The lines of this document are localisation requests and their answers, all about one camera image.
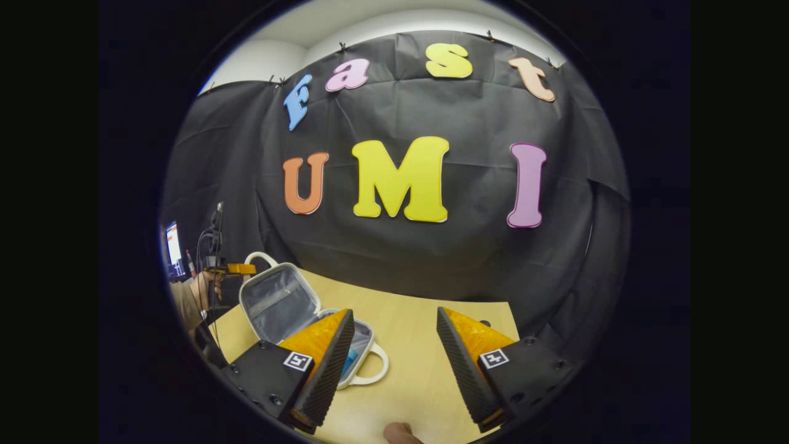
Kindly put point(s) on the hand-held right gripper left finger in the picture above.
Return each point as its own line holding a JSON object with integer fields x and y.
{"x": 330, "y": 376}

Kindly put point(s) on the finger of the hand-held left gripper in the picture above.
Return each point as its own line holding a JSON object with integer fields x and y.
{"x": 241, "y": 269}

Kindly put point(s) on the black backdrop cloth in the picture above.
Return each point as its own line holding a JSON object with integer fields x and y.
{"x": 431, "y": 259}

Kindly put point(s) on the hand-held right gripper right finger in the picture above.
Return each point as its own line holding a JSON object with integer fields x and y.
{"x": 465, "y": 370}

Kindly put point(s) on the computer monitor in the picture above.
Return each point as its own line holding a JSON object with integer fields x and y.
{"x": 174, "y": 250}

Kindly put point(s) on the frosted blue skin care tube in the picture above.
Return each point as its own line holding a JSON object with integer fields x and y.
{"x": 351, "y": 362}

